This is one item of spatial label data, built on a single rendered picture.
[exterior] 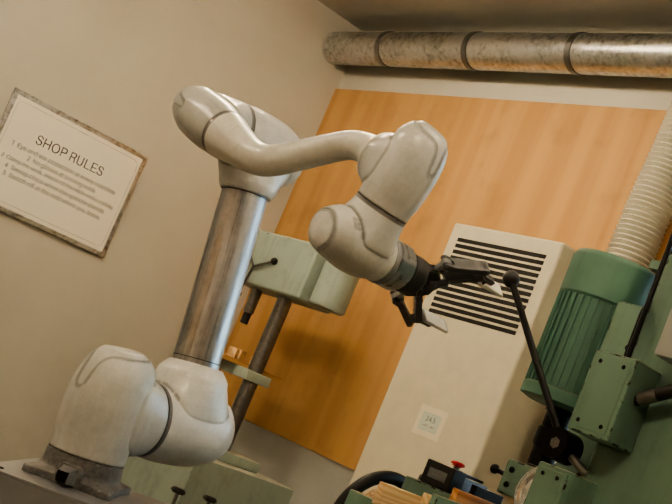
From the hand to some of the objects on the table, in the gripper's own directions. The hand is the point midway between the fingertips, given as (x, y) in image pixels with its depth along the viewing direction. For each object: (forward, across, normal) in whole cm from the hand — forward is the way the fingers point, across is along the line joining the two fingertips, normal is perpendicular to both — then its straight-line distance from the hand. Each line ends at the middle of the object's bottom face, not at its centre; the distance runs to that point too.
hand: (469, 307), depth 239 cm
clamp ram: (+25, -30, -26) cm, 47 cm away
